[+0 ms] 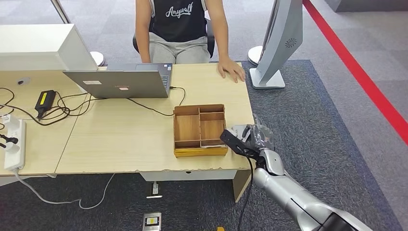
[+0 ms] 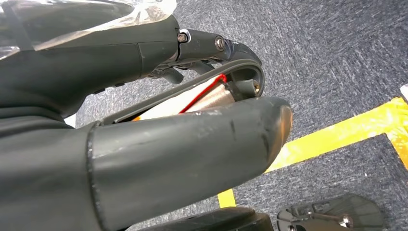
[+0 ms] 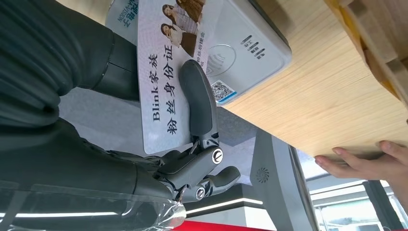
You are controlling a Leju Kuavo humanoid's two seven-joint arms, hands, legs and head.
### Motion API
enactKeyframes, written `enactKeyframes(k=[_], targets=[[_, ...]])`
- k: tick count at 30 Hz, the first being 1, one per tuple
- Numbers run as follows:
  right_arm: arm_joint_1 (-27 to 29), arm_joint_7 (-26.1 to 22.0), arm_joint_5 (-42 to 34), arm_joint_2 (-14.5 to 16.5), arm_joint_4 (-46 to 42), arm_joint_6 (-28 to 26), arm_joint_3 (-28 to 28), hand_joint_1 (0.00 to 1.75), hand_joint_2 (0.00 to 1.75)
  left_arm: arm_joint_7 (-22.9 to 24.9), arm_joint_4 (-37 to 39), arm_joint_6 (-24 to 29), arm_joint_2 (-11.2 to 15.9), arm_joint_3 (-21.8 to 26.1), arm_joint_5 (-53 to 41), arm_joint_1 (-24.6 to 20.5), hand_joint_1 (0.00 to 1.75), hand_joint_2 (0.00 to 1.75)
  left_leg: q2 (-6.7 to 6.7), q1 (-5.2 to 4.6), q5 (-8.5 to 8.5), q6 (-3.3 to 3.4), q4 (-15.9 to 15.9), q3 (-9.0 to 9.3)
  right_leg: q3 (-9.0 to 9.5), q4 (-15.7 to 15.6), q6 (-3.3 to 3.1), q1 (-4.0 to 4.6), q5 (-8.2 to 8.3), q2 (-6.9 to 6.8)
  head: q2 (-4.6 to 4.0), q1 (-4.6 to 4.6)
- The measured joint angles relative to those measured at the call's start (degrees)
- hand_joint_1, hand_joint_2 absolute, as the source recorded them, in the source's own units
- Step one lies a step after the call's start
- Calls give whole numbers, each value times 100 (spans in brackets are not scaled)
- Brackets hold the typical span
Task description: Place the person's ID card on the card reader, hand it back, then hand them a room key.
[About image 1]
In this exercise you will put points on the person's right forearm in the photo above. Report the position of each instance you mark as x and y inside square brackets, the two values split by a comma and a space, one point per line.
[144, 46]

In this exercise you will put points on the wooden organizer box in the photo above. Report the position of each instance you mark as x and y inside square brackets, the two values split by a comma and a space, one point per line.
[188, 128]

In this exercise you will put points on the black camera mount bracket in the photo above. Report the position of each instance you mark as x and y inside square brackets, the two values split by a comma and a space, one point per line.
[236, 142]

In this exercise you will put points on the metal floor socket plate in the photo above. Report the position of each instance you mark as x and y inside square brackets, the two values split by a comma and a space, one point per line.
[151, 221]

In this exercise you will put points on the person's left hand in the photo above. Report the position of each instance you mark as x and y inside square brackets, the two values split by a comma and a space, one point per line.
[230, 68]

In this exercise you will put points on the metal pole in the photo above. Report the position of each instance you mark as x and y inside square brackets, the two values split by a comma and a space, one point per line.
[60, 11]

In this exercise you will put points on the person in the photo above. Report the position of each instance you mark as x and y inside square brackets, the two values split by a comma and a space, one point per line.
[178, 25]

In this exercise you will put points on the grey kiosk stand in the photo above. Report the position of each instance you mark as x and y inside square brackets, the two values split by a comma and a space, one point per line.
[280, 38]

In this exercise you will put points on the black power adapter yellow label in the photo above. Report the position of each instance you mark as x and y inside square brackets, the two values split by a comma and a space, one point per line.
[45, 100]

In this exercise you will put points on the dark grey rug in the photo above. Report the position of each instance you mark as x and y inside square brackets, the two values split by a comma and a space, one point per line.
[302, 111]

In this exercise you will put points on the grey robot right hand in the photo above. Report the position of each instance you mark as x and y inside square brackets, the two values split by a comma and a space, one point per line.
[259, 135]

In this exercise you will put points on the black plug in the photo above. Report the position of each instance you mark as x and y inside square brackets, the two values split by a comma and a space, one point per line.
[10, 139]

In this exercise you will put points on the silver laptop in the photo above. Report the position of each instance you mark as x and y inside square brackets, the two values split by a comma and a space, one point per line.
[121, 83]

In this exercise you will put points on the grey platform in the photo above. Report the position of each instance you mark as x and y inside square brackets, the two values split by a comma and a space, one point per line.
[366, 4]

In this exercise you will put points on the white desk drawer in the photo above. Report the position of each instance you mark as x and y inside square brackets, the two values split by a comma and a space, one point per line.
[191, 175]

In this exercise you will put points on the white box-shaped device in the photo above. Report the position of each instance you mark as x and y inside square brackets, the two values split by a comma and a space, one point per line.
[38, 46]

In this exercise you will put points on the small floor socket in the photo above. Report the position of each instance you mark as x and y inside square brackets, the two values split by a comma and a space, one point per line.
[154, 190]

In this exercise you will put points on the person's left forearm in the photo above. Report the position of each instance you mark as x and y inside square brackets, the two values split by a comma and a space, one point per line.
[222, 44]

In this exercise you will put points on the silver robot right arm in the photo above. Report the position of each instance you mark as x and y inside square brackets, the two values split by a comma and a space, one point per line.
[287, 191]

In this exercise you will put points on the white power strip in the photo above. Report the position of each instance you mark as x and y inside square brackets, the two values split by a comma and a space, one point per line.
[14, 153]

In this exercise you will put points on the white plug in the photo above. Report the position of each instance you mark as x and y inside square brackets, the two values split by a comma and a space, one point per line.
[5, 118]

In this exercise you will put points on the round white base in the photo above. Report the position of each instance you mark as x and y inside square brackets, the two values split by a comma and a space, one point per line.
[254, 55]
[98, 58]

